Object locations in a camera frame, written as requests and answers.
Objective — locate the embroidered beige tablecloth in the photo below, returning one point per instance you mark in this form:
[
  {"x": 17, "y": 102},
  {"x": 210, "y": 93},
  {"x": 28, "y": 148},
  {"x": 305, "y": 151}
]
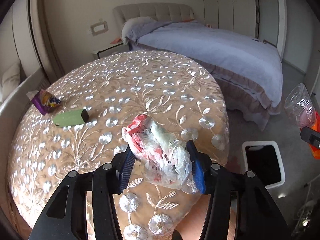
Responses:
[{"x": 150, "y": 80}]

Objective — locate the orange item on nightstand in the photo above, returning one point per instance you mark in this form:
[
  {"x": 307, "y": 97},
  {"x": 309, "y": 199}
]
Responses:
[{"x": 116, "y": 40}]

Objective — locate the wooden chair seat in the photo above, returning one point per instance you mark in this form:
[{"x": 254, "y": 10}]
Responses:
[{"x": 192, "y": 220}]

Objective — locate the green box with black end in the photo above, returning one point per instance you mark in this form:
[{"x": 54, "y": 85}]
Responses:
[{"x": 70, "y": 118}]

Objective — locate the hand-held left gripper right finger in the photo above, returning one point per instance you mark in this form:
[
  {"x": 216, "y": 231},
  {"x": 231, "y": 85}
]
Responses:
[{"x": 198, "y": 173}]

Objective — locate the wall switch panel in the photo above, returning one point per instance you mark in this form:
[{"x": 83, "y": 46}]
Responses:
[{"x": 98, "y": 27}]

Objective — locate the white trash bin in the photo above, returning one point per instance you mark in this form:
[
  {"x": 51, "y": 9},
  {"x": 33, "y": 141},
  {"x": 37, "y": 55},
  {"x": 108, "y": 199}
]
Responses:
[{"x": 262, "y": 165}]

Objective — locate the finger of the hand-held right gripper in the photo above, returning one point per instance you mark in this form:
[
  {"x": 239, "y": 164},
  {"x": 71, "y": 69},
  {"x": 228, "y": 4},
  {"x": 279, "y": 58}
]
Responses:
[{"x": 311, "y": 136}]

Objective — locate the lavender duvet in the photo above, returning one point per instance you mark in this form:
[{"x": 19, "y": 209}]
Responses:
[{"x": 212, "y": 52}]

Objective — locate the clear plastic bottle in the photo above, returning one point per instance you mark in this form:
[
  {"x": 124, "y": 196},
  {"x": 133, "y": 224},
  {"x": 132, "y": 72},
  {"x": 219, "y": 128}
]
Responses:
[{"x": 298, "y": 105}]

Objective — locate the pink white plastic wrapper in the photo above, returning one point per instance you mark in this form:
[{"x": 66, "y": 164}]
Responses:
[{"x": 162, "y": 155}]

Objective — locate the purple snack packet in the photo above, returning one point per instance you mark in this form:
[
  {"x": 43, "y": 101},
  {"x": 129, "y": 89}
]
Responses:
[{"x": 46, "y": 101}]

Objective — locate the beige throw pillow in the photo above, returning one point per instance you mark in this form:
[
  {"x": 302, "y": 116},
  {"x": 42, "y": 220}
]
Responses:
[{"x": 10, "y": 77}]

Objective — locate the beige upholstered bed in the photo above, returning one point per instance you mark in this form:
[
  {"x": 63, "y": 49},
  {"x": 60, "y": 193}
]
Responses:
[{"x": 155, "y": 11}]

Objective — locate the beige wardrobe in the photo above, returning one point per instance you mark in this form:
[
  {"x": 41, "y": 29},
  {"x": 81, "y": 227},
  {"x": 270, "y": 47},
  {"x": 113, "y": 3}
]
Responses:
[{"x": 230, "y": 5}]

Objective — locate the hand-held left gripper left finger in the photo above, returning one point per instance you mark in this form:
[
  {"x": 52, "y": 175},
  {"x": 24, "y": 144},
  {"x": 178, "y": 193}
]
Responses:
[{"x": 126, "y": 170}]

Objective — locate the white nightstand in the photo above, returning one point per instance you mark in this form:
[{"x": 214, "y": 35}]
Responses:
[{"x": 105, "y": 51}]

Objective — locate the grey bed pillow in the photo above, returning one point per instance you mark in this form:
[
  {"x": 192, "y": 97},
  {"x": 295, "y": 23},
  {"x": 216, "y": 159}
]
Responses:
[{"x": 137, "y": 27}]

